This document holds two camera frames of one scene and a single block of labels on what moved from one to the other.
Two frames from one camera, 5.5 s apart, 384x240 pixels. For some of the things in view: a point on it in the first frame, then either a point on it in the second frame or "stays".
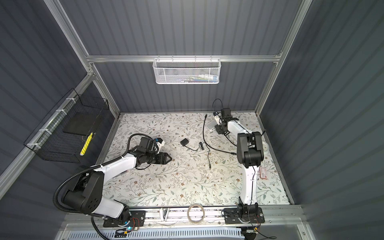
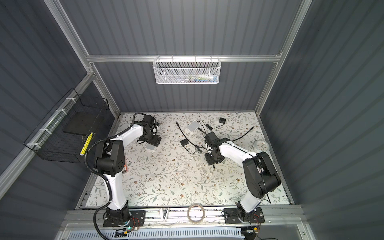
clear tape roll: [203, 215] stays
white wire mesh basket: [187, 71] stays
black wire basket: [66, 134] stays
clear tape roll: [265, 148] stays
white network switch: [211, 126] → [193, 125]
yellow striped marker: [86, 143] stays
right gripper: [220, 131] → [209, 160]
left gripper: [163, 155] → [155, 141]
